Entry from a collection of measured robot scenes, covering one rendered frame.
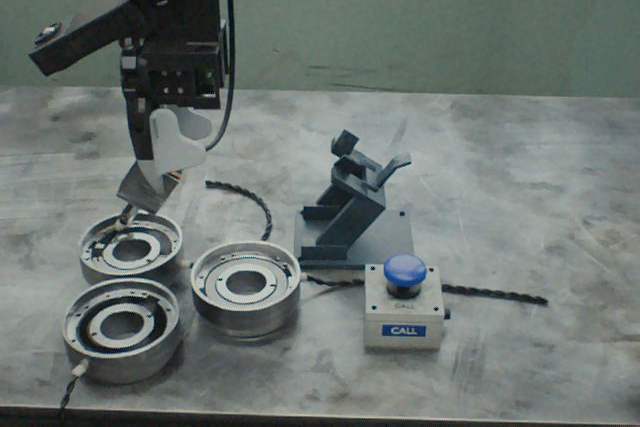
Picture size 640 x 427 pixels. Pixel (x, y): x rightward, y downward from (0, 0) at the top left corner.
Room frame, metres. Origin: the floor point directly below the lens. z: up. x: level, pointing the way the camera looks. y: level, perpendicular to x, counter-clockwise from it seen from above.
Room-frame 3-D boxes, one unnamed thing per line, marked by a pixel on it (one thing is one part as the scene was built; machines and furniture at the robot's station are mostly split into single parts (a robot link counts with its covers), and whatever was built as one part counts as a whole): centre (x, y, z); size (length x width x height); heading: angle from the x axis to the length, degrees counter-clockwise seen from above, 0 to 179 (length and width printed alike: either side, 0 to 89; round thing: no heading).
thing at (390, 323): (0.60, -0.08, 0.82); 0.08 x 0.07 x 0.05; 88
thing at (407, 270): (0.60, -0.08, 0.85); 0.04 x 0.04 x 0.05
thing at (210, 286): (0.62, 0.07, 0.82); 0.08 x 0.08 x 0.02
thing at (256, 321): (0.62, 0.07, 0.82); 0.10 x 0.10 x 0.04
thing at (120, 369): (0.56, 0.18, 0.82); 0.10 x 0.10 x 0.04
